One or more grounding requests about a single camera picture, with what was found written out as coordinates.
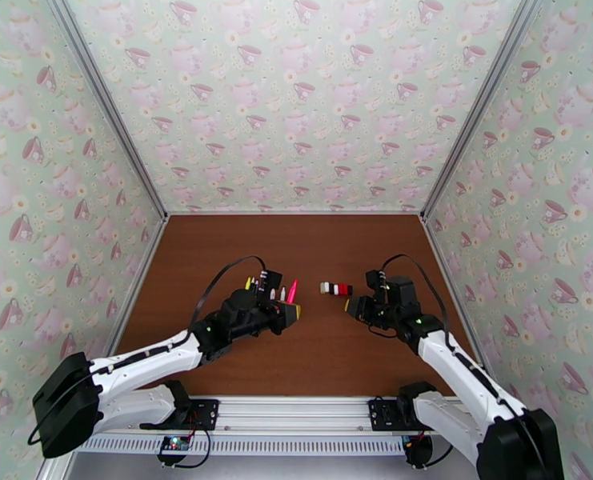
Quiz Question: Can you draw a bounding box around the small green circuit board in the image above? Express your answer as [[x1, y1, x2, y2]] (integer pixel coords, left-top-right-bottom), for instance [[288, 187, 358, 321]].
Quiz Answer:
[[158, 434, 193, 457]]

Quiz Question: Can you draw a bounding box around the round black electronics puck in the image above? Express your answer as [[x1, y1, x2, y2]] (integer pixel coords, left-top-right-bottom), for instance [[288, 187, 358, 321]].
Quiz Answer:
[[403, 434, 433, 468]]

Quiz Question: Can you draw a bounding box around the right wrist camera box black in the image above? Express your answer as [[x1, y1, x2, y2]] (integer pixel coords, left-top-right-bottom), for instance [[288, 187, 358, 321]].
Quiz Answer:
[[365, 269, 388, 297]]

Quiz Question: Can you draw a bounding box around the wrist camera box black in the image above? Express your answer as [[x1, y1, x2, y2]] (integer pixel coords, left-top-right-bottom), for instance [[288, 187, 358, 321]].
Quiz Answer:
[[258, 270, 283, 294], [365, 269, 388, 297]]

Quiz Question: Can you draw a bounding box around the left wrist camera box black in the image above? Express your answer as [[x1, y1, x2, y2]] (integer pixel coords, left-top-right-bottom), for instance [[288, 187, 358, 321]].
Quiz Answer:
[[258, 270, 283, 294]]

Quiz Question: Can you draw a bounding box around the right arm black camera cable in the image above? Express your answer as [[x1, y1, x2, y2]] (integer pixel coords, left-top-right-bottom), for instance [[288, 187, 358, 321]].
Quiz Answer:
[[378, 253, 450, 345]]

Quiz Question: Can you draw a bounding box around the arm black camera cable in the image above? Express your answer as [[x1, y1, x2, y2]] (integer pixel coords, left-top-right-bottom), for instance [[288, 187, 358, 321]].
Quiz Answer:
[[378, 253, 450, 345], [188, 254, 268, 334]]

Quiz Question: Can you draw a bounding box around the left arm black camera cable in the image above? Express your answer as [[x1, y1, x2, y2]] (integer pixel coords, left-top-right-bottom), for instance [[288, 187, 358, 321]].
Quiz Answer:
[[188, 254, 268, 334]]

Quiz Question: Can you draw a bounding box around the aluminium table side rail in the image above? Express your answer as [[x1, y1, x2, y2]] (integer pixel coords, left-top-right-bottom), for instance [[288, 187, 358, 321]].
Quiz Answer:
[[422, 217, 485, 367], [106, 215, 171, 354]]

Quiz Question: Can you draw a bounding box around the aluminium mounting rail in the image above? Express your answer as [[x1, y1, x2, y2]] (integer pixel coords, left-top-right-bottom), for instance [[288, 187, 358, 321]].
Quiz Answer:
[[61, 394, 531, 436]]

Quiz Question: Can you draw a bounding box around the aluminium table end rail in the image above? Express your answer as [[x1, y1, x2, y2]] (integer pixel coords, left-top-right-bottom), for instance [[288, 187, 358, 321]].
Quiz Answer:
[[167, 209, 423, 218]]

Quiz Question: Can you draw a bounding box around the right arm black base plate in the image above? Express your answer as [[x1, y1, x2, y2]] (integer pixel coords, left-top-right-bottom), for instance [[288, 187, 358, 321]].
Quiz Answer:
[[368, 398, 427, 432]]

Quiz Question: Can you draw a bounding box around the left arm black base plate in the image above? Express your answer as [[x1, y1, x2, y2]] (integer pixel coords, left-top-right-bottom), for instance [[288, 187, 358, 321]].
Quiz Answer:
[[139, 398, 221, 430]]

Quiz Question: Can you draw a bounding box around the slotted grey cable tray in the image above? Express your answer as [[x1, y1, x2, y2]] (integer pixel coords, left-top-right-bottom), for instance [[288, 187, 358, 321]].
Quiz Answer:
[[78, 433, 412, 456]]

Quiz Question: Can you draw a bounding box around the black power wire loop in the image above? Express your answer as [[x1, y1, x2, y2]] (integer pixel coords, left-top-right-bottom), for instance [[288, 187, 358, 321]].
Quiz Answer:
[[423, 431, 456, 469], [157, 427, 213, 470]]

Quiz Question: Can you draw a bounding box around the aluminium corner frame post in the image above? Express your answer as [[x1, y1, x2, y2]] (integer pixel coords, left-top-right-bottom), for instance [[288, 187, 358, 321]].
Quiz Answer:
[[419, 0, 550, 222], [43, 0, 171, 220]]

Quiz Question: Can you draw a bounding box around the aluminium frame leg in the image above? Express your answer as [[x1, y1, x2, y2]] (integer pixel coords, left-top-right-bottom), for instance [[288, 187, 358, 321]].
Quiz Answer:
[[35, 453, 77, 480]]

